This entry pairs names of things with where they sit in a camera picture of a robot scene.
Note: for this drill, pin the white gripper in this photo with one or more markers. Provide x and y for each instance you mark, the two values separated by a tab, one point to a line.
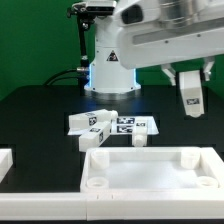
158	32

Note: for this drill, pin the white square desk top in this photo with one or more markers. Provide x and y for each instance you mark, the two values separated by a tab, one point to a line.
122	169

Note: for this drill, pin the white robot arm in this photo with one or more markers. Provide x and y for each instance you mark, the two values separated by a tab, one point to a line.
108	77

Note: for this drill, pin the white marker sheet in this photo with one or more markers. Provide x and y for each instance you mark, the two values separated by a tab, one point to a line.
123	125

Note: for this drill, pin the white front fence bar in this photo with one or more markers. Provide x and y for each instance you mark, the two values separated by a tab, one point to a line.
101	206

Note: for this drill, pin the white fence bar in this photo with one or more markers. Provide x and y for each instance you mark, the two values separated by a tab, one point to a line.
6	161
101	206

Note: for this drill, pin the white left fence bar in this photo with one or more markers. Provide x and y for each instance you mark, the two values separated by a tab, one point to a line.
6	161

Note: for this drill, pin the camera on stand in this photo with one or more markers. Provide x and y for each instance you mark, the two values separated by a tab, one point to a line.
96	7

